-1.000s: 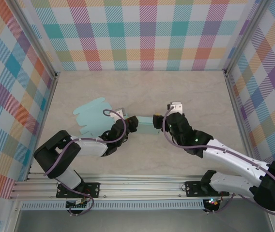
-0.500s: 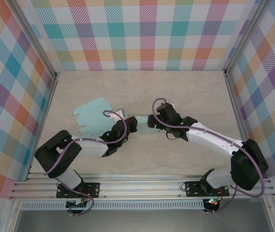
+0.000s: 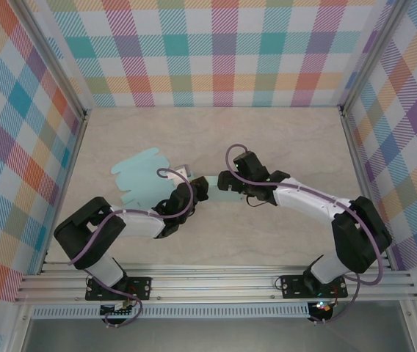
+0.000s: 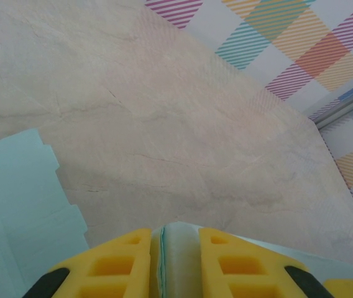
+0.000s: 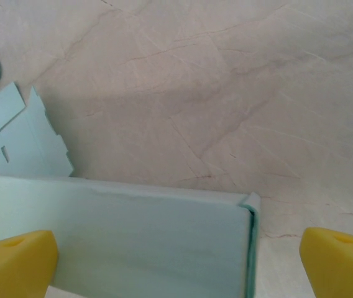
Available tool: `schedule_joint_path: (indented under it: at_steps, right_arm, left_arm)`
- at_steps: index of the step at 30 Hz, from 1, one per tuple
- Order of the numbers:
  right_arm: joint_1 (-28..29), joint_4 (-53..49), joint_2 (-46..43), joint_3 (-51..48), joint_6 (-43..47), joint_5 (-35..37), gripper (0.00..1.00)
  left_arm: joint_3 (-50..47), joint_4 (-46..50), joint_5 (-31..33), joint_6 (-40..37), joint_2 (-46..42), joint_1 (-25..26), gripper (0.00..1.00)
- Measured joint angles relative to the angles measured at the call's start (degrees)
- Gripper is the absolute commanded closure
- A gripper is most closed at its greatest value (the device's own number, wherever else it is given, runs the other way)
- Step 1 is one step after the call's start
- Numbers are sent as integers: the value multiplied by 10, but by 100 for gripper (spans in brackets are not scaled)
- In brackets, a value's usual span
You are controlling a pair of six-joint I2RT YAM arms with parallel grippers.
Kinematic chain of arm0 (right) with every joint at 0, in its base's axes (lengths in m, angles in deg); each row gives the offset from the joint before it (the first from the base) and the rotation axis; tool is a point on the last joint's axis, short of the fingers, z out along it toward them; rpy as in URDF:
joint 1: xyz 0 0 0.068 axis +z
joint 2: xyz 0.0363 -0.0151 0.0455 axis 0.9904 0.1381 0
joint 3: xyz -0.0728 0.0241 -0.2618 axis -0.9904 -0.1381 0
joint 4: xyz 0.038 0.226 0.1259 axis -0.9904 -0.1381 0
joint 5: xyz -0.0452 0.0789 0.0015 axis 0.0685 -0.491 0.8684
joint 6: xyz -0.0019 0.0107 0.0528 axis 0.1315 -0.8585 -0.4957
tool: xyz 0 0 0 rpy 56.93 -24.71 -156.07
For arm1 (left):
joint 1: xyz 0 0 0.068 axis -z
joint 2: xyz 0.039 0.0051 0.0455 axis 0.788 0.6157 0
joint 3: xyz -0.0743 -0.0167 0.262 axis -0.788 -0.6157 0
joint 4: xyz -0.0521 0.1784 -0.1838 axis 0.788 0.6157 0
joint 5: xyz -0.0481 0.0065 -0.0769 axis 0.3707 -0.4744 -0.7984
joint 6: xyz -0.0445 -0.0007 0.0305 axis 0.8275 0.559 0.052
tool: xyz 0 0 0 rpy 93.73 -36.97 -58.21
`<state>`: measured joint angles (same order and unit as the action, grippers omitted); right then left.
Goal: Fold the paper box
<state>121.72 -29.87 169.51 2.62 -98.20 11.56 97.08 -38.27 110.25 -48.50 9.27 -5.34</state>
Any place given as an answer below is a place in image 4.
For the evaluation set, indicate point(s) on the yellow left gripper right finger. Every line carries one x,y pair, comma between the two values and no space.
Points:
207,264

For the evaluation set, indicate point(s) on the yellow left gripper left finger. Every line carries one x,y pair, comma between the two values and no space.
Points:
142,264

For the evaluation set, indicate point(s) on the aluminium frame post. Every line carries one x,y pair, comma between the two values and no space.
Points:
335,117

